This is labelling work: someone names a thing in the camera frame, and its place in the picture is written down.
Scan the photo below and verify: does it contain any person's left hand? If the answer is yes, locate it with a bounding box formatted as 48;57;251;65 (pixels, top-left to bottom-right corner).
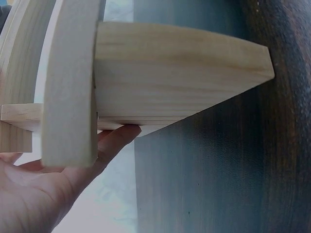
0;124;142;233

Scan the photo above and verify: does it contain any light wooden slatted frame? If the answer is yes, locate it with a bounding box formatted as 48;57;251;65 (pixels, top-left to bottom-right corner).
0;0;276;168

